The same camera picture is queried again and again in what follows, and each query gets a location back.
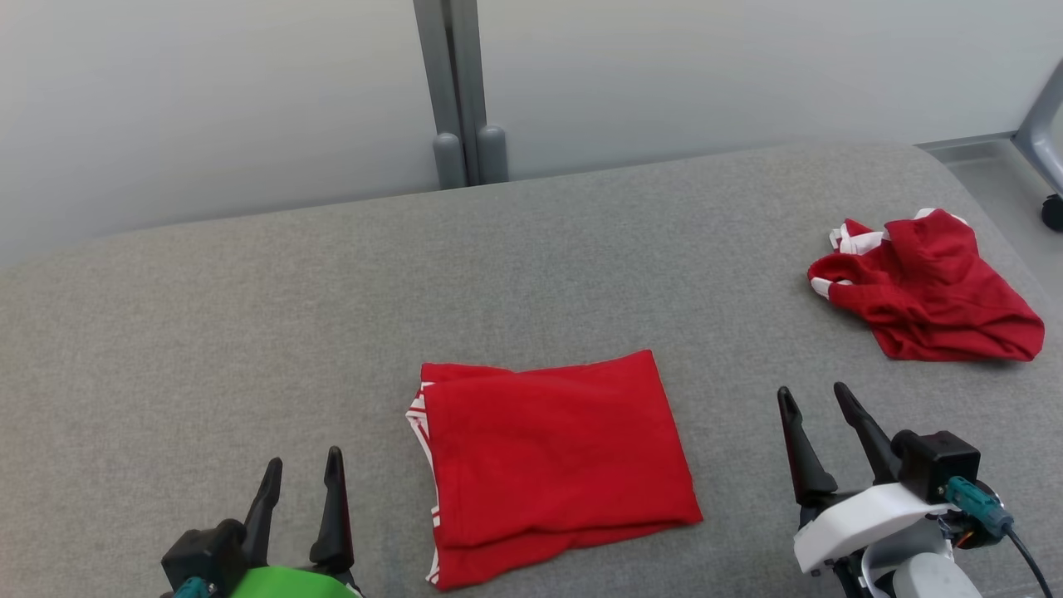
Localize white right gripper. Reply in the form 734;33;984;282
776;382;957;576

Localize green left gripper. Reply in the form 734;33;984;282
228;447;365;598

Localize red shorts with white band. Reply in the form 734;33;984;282
807;208;1046;364

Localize red shirt with white collar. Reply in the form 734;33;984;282
405;350;705;592

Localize teal right camera connector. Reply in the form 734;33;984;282
945;476;1016;537

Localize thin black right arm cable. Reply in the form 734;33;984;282
1005;527;1057;598

